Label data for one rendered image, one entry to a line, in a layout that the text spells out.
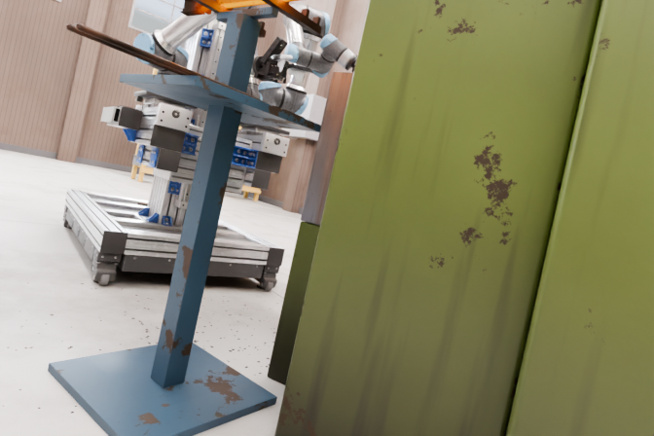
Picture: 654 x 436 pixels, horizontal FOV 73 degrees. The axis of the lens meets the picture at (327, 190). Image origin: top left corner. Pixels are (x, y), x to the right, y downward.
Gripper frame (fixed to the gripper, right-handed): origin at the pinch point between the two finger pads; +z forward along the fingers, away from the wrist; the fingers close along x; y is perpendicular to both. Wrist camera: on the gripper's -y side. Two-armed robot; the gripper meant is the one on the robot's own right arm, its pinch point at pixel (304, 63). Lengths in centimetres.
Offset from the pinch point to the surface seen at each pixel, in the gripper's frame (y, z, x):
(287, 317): 81, 27, 22
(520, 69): 13, 78, 49
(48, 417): 100, 7, 75
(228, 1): 0.8, 5.7, 49.0
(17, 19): -131, -803, -289
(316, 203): 47, 29, 22
